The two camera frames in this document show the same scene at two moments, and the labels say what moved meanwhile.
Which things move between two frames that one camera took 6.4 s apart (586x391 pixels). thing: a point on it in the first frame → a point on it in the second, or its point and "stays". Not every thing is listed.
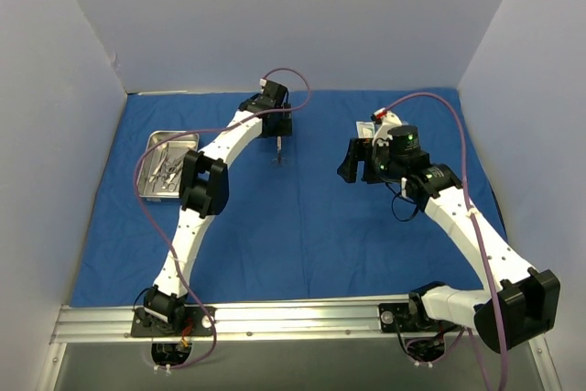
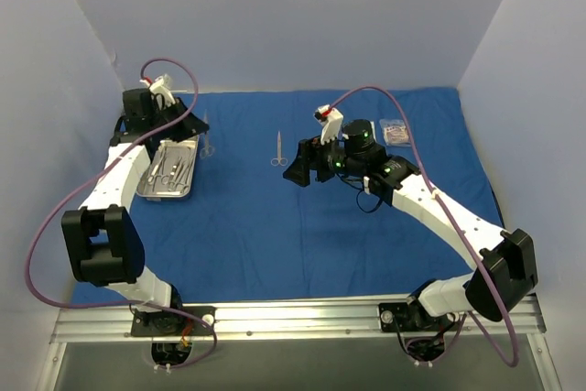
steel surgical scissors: (279, 160) stays
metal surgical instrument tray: (161, 167) stays
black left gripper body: (278, 126) → (176, 115)
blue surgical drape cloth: (292, 234) stays
